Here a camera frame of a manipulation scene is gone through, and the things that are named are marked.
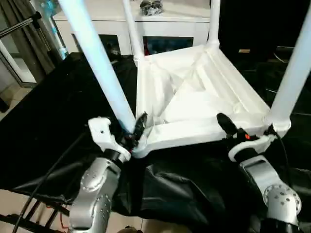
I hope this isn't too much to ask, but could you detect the white plastic table leg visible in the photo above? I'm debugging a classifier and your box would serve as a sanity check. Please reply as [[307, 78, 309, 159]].
[[121, 0, 146, 61], [58, 0, 138, 134], [208, 0, 222, 48], [265, 7, 311, 134]]

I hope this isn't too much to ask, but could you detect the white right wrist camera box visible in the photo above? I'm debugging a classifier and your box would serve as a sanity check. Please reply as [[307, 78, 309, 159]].
[[227, 124, 277, 163]]

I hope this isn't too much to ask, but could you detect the black flat device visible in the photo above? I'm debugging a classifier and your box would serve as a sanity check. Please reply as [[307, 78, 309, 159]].
[[276, 46, 309, 55]]

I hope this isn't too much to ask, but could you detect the black tripod stand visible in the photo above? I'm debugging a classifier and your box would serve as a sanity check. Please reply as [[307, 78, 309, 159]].
[[0, 199, 69, 233]]

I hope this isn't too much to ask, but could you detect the grey metal pole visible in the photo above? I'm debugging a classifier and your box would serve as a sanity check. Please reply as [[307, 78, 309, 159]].
[[0, 12, 42, 38]]

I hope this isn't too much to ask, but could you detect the white plastic table top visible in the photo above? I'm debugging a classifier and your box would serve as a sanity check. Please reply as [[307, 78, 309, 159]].
[[131, 43, 292, 160]]

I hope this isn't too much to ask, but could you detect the white cabinet with glass doors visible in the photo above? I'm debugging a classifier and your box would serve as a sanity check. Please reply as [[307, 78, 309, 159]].
[[52, 0, 217, 55]]

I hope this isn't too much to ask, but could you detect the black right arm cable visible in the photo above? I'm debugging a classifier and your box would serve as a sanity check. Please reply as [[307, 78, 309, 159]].
[[270, 125, 292, 170]]

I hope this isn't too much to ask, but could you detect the black tall cabinet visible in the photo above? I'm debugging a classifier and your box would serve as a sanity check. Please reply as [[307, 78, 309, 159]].
[[219, 0, 311, 59]]

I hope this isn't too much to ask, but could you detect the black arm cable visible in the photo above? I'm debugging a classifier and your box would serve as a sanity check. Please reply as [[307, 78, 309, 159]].
[[270, 125, 292, 170], [12, 131, 93, 233]]

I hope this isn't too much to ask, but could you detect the grey curtain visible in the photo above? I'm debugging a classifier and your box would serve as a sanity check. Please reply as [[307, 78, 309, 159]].
[[0, 0, 56, 73]]

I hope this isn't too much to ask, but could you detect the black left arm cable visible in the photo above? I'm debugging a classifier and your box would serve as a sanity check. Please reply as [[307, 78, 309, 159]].
[[12, 131, 93, 233]]

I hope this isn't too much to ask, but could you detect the black plastic mat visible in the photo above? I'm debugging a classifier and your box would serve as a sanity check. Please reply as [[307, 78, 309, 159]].
[[0, 49, 311, 233]]

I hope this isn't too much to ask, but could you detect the grey bundle on cabinet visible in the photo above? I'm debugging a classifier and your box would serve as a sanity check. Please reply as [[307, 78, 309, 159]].
[[140, 0, 163, 15]]

